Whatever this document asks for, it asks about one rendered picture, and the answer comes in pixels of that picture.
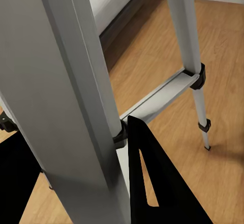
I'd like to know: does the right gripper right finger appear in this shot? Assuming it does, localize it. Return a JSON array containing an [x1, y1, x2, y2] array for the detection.
[[127, 115, 214, 224]]

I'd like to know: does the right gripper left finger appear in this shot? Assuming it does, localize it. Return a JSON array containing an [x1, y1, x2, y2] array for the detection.
[[0, 131, 42, 224]]

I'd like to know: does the camera tripod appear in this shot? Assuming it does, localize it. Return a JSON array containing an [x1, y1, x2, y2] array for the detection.
[[0, 0, 211, 224]]

